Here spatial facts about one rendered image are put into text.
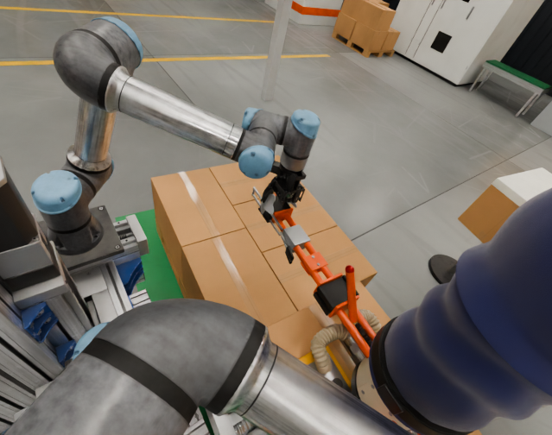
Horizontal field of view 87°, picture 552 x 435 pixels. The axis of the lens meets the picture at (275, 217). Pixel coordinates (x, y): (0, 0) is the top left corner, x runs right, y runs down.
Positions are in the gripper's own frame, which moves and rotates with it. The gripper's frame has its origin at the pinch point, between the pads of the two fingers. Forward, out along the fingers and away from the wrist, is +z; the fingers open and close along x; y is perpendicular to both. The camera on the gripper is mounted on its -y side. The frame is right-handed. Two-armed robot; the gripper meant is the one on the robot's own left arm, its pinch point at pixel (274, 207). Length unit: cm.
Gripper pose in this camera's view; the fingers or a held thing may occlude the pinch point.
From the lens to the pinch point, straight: 99.6
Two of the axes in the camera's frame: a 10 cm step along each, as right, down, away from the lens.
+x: 8.5, -2.3, 4.7
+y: 4.8, 7.1, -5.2
